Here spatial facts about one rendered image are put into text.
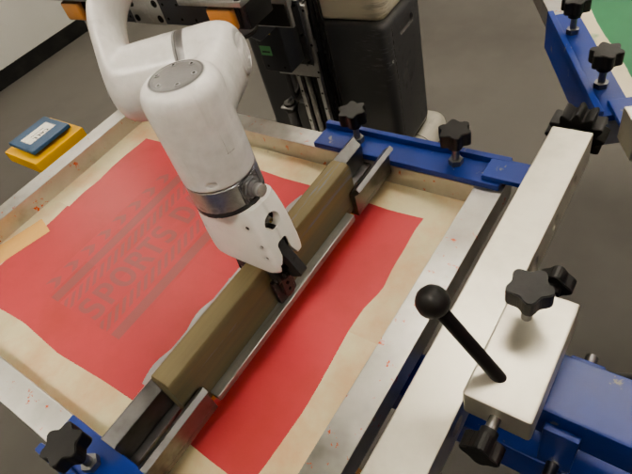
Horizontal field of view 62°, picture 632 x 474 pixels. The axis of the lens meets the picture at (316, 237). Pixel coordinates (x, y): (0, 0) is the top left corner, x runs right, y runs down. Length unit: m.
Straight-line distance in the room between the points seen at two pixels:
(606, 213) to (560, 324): 1.61
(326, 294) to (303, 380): 0.12
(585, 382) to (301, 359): 0.31
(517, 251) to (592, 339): 1.20
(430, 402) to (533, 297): 0.13
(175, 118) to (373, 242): 0.37
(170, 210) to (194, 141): 0.45
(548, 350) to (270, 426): 0.31
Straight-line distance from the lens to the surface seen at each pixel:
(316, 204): 0.66
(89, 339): 0.81
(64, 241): 0.99
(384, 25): 1.63
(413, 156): 0.78
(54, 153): 1.25
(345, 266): 0.72
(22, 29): 4.53
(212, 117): 0.46
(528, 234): 0.62
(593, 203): 2.14
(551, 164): 0.70
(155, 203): 0.95
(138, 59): 0.54
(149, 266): 0.84
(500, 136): 2.40
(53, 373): 0.81
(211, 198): 0.51
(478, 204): 0.72
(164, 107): 0.46
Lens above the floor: 1.51
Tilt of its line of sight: 46 degrees down
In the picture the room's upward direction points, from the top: 19 degrees counter-clockwise
